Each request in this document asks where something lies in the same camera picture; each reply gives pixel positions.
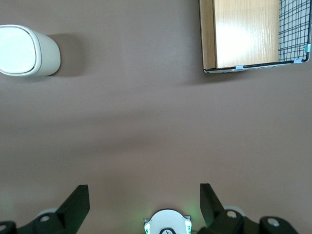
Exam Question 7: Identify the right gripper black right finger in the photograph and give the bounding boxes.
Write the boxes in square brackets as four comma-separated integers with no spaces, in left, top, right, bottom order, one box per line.
[199,183,301,234]

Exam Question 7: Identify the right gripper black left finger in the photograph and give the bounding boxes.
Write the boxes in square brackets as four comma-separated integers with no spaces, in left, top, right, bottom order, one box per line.
[0,184,91,234]

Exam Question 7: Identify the cream plastic trash can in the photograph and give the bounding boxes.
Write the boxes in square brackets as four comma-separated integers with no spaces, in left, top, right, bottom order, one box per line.
[0,24,61,77]

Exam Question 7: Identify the wooden box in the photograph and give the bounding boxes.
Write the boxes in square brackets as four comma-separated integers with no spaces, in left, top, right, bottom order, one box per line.
[198,0,281,74]

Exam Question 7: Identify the black wire mesh panel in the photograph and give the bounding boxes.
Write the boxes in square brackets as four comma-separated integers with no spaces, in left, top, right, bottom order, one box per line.
[277,0,312,64]

